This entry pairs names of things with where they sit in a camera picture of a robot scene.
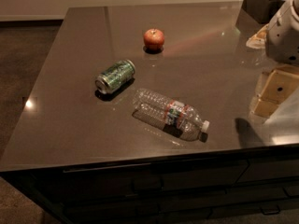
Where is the clear plastic water bottle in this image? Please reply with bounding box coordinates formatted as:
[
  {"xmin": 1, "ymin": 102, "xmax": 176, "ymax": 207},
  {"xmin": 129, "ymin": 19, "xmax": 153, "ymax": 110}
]
[{"xmin": 133, "ymin": 89, "xmax": 209, "ymax": 141}]

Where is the green soda can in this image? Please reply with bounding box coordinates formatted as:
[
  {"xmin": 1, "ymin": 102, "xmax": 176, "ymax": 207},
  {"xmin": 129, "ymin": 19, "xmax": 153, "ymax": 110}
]
[{"xmin": 95, "ymin": 60, "xmax": 135, "ymax": 94}]

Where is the red apple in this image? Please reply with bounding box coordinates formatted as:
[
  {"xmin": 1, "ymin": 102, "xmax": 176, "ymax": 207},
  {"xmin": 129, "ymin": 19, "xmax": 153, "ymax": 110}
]
[{"xmin": 143, "ymin": 29, "xmax": 164, "ymax": 51}]

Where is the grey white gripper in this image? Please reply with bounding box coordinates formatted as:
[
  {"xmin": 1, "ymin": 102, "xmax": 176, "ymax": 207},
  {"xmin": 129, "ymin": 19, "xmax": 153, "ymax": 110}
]
[{"xmin": 246, "ymin": 0, "xmax": 299, "ymax": 119}]

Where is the dark cabinet with drawers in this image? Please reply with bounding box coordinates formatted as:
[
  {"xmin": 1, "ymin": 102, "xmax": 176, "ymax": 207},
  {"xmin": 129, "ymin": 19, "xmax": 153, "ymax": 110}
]
[{"xmin": 1, "ymin": 147, "xmax": 299, "ymax": 224}]

